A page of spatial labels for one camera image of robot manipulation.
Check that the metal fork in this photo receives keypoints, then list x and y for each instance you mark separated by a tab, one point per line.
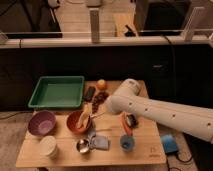
97	115

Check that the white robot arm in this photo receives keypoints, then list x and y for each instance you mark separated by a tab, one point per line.
192	120

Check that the blue cup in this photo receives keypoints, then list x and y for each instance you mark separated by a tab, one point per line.
127	143

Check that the metal cup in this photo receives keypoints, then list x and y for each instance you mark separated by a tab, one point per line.
83	146

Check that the white cup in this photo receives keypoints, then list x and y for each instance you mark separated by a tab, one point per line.
48	146

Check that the orange fruit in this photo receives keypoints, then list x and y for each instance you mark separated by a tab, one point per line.
101	84

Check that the dark grape bunch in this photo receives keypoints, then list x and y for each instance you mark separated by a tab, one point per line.
99	99

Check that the black round gadget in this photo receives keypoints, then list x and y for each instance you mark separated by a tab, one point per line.
131	120

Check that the yellow banana peel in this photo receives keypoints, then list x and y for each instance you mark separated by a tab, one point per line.
85	116

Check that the orange carrot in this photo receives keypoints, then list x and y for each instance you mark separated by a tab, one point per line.
126	128

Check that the brown bowl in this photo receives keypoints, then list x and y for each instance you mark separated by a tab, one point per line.
72	121

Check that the wooden table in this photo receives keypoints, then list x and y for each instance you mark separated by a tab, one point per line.
147	150

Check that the green plastic tray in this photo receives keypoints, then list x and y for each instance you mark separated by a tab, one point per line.
65	92

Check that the blue grey cloth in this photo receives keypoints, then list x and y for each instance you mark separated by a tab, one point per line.
97	141

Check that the purple bowl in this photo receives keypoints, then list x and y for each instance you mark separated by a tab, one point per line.
42	123

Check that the blue box on floor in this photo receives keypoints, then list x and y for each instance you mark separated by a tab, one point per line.
169	144

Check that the white horizontal rail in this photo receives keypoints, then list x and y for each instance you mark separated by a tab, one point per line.
105	41

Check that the white slanted post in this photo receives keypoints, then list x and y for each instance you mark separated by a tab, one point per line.
193	21

